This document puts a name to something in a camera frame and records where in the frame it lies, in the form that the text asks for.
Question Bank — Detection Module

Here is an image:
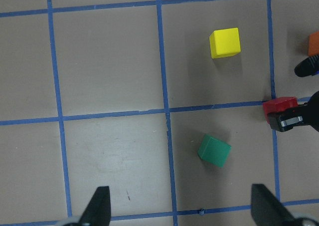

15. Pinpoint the yellow wooden block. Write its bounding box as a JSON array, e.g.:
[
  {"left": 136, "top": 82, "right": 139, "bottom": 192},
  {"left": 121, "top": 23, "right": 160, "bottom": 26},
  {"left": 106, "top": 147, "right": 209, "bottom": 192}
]
[{"left": 209, "top": 27, "right": 241, "bottom": 59}]

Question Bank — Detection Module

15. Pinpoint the green wooden block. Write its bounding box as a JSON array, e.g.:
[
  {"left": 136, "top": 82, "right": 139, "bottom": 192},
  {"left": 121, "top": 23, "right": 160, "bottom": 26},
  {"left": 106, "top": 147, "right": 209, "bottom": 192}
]
[{"left": 197, "top": 134, "right": 232, "bottom": 167}]

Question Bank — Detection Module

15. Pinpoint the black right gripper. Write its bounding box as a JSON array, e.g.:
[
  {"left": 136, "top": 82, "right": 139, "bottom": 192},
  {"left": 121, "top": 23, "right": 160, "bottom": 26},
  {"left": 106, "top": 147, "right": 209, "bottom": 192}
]
[{"left": 267, "top": 55, "right": 319, "bottom": 132}]

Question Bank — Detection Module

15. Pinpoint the red wooden block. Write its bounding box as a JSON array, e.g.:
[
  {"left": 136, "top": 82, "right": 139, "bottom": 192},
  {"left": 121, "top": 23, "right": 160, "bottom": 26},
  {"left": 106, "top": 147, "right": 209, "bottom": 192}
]
[{"left": 263, "top": 97, "right": 298, "bottom": 124}]

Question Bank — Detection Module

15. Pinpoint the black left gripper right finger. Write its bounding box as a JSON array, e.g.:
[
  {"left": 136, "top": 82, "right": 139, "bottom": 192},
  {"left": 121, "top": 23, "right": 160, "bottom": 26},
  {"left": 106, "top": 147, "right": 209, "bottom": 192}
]
[{"left": 250, "top": 183, "right": 312, "bottom": 226}]

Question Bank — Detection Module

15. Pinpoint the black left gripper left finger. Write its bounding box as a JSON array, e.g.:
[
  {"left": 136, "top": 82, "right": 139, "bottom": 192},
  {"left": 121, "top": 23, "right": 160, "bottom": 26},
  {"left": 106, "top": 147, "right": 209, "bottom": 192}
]
[{"left": 78, "top": 186, "right": 111, "bottom": 226}]

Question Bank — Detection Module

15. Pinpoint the orange wooden block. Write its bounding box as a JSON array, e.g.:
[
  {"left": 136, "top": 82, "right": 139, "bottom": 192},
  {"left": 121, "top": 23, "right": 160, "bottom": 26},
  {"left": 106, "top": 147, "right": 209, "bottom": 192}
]
[{"left": 308, "top": 31, "right": 319, "bottom": 56}]

